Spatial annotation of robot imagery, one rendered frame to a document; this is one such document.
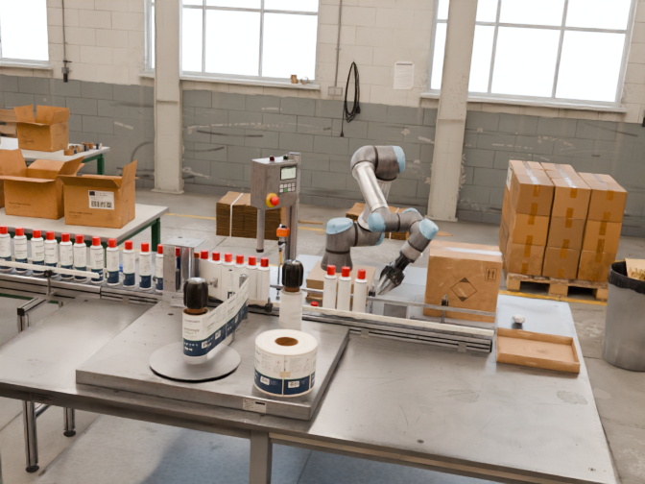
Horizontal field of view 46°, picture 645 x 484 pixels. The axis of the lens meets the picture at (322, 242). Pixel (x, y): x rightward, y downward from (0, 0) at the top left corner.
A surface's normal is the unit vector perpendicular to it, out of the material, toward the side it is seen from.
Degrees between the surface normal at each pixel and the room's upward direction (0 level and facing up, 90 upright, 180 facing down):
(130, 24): 90
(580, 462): 0
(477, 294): 90
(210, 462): 0
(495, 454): 0
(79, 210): 90
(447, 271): 90
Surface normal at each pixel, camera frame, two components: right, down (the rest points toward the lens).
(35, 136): -0.23, 0.26
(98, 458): 0.07, -0.96
